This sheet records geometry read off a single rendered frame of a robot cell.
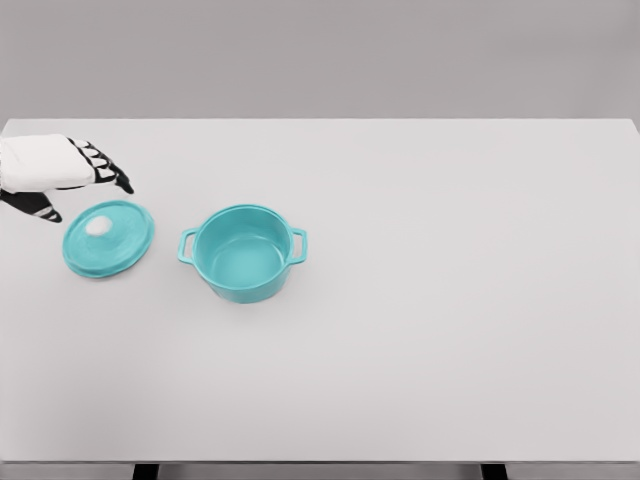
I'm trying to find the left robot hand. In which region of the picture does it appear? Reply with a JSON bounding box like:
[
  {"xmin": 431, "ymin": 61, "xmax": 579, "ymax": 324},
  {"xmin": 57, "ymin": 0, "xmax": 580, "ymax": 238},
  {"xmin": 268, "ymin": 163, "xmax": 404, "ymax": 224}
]
[{"xmin": 0, "ymin": 133, "xmax": 136, "ymax": 225}]

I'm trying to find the teal pot lid white knob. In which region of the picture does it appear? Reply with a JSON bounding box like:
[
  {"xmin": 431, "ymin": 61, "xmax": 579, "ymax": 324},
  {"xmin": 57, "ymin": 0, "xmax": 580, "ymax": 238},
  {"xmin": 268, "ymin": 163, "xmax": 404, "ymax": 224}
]
[{"xmin": 62, "ymin": 199, "xmax": 156, "ymax": 280}]

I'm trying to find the teal pot with two handles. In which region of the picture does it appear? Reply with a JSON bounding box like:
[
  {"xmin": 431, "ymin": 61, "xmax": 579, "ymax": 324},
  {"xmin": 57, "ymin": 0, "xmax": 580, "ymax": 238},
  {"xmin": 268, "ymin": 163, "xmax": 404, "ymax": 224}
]
[{"xmin": 177, "ymin": 203, "xmax": 310, "ymax": 305}]

